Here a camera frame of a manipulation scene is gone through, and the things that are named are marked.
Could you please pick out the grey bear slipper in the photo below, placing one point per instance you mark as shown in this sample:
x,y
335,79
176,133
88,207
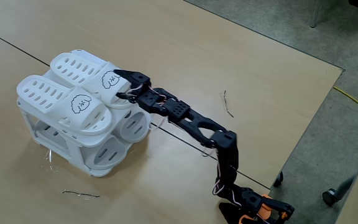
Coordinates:
x,y
120,124
92,155

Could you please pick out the white dog slipper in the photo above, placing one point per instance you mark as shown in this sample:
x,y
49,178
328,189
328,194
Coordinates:
x,y
96,77
62,105

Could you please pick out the white two-shelf shoe rack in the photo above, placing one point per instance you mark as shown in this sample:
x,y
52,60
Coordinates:
x,y
75,155

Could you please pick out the clear tape strip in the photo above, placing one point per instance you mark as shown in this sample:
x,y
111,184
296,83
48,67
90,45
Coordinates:
x,y
225,102
79,194

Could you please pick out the black caster wheel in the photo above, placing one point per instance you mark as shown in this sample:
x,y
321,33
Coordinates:
x,y
329,197
278,180

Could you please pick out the metal chair leg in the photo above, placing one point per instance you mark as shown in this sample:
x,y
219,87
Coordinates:
x,y
315,14

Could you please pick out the grey table leg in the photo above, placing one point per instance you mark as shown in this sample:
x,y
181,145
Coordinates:
x,y
345,186

